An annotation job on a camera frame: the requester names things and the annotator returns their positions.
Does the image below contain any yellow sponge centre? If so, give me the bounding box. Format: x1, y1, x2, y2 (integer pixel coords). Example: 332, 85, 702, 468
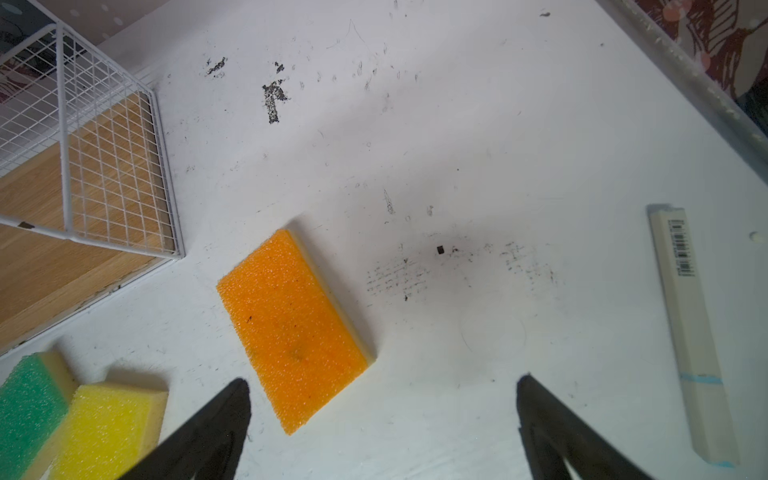
43, 382, 169, 479

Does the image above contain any white wire wooden shelf unit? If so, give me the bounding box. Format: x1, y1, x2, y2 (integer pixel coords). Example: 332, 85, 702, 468
1, 1, 185, 351

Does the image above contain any white marker pen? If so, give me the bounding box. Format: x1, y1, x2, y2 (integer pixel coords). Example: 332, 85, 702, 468
647, 204, 741, 468

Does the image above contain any orange sponge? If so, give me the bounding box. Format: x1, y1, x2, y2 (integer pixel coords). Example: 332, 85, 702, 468
216, 229, 374, 435

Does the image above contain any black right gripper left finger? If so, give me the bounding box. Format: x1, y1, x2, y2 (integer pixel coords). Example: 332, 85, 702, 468
122, 378, 251, 479

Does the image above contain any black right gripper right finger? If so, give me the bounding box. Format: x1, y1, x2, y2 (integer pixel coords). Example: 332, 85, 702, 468
516, 374, 649, 479

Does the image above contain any light green sponge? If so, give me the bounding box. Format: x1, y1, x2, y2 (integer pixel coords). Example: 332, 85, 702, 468
1, 351, 78, 479

